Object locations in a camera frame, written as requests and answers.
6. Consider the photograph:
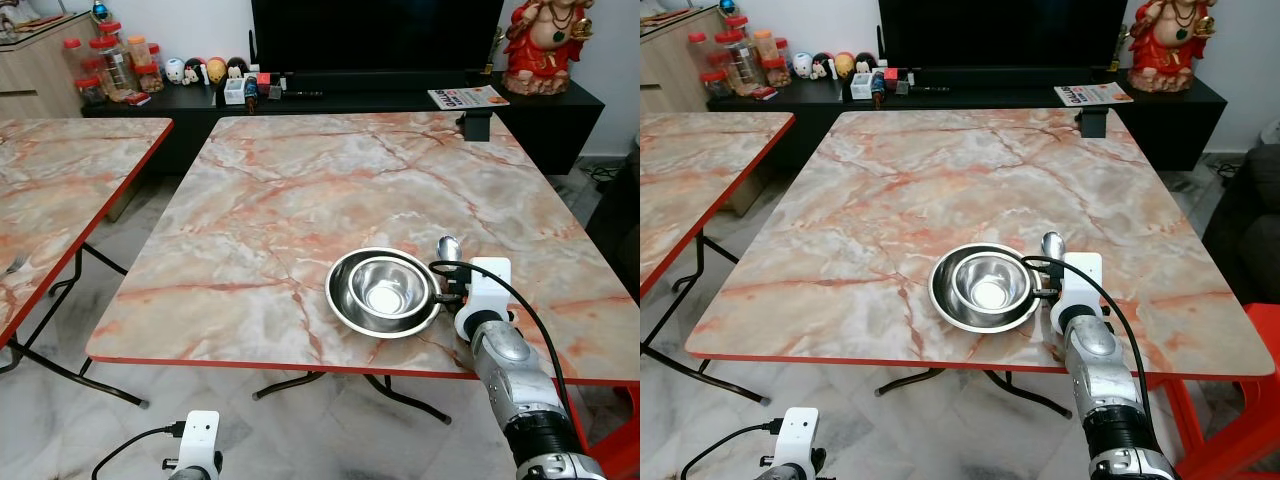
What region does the steel bowl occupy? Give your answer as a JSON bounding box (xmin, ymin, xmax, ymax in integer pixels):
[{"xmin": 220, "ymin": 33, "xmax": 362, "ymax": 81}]
[
  {"xmin": 346, "ymin": 256, "xmax": 438, "ymax": 322},
  {"xmin": 949, "ymin": 252, "xmax": 1033, "ymax": 313}
]

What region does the steel plate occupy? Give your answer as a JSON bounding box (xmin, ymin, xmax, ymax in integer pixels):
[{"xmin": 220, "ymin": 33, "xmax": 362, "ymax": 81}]
[
  {"xmin": 929, "ymin": 242, "xmax": 1044, "ymax": 334},
  {"xmin": 326, "ymin": 246, "xmax": 444, "ymax": 340}
]

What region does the marble pattern red-edged folding table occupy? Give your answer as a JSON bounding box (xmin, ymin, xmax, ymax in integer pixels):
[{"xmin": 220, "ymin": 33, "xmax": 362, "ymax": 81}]
[
  {"xmin": 640, "ymin": 112, "xmax": 797, "ymax": 406},
  {"xmin": 0, "ymin": 117, "xmax": 176, "ymax": 409},
  {"xmin": 85, "ymin": 110, "xmax": 641, "ymax": 427},
  {"xmin": 685, "ymin": 107, "xmax": 1250, "ymax": 422}
]

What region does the dark sofa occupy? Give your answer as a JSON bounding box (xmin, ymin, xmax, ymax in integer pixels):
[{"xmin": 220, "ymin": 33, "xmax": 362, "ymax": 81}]
[
  {"xmin": 584, "ymin": 150, "xmax": 641, "ymax": 273},
  {"xmin": 1203, "ymin": 143, "xmax": 1280, "ymax": 305}
]

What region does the white orange printed booklet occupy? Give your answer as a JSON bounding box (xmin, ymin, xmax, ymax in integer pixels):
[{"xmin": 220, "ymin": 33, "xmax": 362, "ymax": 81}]
[
  {"xmin": 1053, "ymin": 82, "xmax": 1136, "ymax": 107},
  {"xmin": 427, "ymin": 85, "xmax": 512, "ymax": 110}
]

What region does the red plastic stool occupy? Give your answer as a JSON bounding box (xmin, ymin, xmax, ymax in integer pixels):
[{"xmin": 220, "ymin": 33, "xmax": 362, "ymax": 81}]
[
  {"xmin": 1164, "ymin": 302, "xmax": 1280, "ymax": 480},
  {"xmin": 574, "ymin": 384, "xmax": 641, "ymax": 480}
]

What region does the red laughing buddha statue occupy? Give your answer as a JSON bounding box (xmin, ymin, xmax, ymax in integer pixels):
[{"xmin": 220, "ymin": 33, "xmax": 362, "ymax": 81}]
[
  {"xmin": 502, "ymin": 0, "xmax": 597, "ymax": 97},
  {"xmin": 1128, "ymin": 0, "xmax": 1219, "ymax": 93}
]

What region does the black television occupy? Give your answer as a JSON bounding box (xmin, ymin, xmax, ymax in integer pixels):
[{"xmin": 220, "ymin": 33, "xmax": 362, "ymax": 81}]
[
  {"xmin": 249, "ymin": 0, "xmax": 507, "ymax": 79},
  {"xmin": 877, "ymin": 0, "xmax": 1131, "ymax": 75}
]

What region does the light wooden cabinet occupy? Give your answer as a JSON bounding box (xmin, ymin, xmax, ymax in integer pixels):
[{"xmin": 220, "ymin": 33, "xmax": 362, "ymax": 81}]
[
  {"xmin": 640, "ymin": 8, "xmax": 723, "ymax": 115},
  {"xmin": 0, "ymin": 11, "xmax": 102, "ymax": 123}
]

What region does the large clear red-lidded jar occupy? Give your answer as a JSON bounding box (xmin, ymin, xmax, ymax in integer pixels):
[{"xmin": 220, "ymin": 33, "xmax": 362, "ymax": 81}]
[
  {"xmin": 88, "ymin": 22, "xmax": 132, "ymax": 97},
  {"xmin": 717, "ymin": 16, "xmax": 761, "ymax": 93}
]

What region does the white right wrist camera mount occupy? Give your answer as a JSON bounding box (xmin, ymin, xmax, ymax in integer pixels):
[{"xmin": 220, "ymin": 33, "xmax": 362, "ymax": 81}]
[
  {"xmin": 1061, "ymin": 251, "xmax": 1105, "ymax": 309},
  {"xmin": 467, "ymin": 257, "xmax": 514, "ymax": 312}
]

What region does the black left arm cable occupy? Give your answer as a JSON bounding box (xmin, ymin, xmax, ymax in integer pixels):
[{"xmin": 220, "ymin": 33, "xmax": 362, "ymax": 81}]
[
  {"xmin": 92, "ymin": 421, "xmax": 191, "ymax": 480},
  {"xmin": 680, "ymin": 419, "xmax": 797, "ymax": 480}
]

